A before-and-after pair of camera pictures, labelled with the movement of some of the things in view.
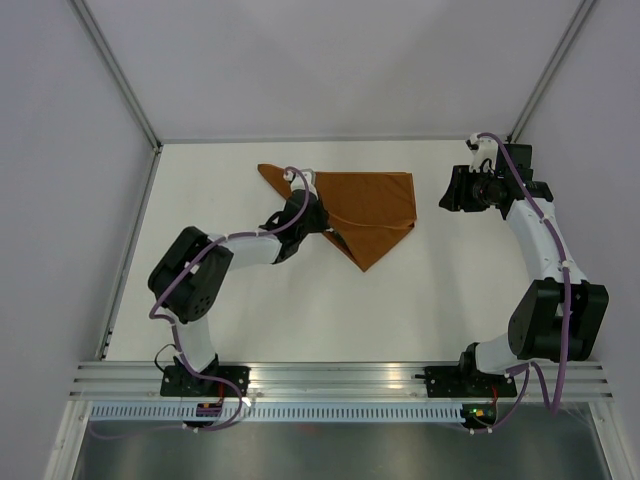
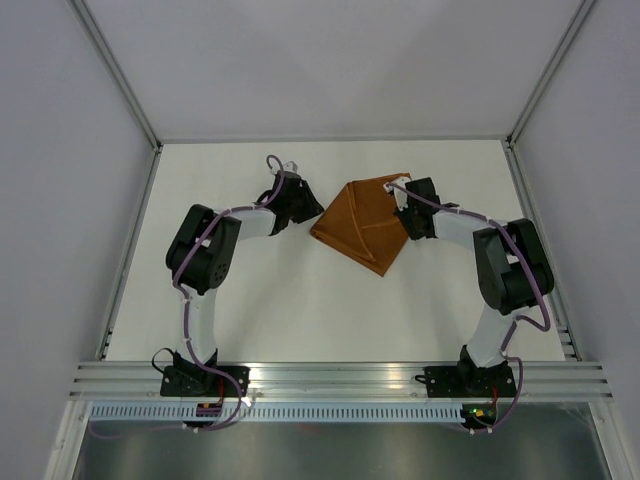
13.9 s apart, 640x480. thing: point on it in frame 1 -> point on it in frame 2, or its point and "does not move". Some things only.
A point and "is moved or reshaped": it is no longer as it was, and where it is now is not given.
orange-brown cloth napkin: [368, 212] is moved or reshaped
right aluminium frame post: [550, 72] does not move
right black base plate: [463, 382] does not move
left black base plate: [176, 382] does not move
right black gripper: [457, 195] -> [412, 232]
